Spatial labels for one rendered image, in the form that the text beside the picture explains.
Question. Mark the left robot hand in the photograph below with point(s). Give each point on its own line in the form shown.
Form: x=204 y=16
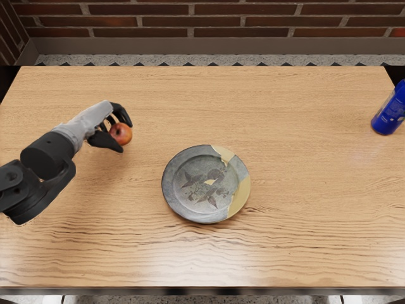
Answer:
x=83 y=122

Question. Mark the small red apple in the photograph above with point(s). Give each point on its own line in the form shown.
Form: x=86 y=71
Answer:
x=122 y=133

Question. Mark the grey patterned plate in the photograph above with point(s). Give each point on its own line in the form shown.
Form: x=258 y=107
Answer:
x=205 y=184

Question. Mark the blue plastic bottle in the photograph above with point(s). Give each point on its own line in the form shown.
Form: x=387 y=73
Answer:
x=390 y=111

